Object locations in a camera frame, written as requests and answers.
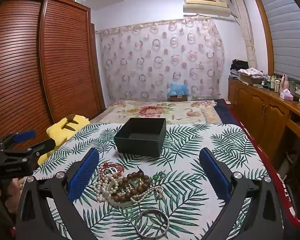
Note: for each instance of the silver bangle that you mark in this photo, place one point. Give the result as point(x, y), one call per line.
point(151, 211)

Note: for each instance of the dark blue bed sheet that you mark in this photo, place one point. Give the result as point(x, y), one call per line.
point(227, 115)

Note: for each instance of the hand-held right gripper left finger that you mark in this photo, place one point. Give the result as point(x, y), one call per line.
point(83, 172)

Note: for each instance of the floral blanket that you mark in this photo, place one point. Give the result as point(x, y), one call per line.
point(145, 112)

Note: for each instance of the row of bottles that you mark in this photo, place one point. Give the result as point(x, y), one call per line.
point(273, 82)

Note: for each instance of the circle pattern curtain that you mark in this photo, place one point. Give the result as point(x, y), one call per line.
point(160, 62)

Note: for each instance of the blue plastic bag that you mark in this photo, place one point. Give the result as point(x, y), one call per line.
point(177, 88)

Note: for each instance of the wooden louvred wardrobe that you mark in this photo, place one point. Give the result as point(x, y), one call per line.
point(20, 67)

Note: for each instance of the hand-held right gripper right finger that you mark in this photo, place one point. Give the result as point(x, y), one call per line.
point(215, 172)

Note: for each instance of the yellow plush toy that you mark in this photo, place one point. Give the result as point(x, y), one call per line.
point(60, 130)

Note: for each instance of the red bed cover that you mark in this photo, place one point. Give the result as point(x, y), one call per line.
point(285, 192)

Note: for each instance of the grey window blind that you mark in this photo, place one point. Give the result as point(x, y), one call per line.
point(287, 30)

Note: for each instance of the pink tissue box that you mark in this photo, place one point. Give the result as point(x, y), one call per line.
point(286, 95)

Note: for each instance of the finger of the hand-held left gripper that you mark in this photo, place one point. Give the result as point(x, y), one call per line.
point(25, 135)
point(45, 145)

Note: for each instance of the brown box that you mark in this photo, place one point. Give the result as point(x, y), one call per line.
point(177, 98)

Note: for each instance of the black box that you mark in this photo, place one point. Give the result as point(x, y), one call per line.
point(140, 145)

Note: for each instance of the cardboard box with cloth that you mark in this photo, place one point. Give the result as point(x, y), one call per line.
point(250, 76)

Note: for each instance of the cream air conditioner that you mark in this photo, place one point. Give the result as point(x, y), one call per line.
point(206, 3)

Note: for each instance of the leaf print tablecloth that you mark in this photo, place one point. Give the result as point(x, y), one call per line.
point(190, 155)

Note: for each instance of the white jade bangle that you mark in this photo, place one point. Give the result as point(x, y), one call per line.
point(110, 192)

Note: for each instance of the lace side curtain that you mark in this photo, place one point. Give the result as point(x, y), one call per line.
point(247, 37)

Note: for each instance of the wooden cabinet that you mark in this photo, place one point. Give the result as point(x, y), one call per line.
point(260, 107)

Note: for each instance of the pile of dark clothes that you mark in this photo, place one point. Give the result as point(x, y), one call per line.
point(238, 66)

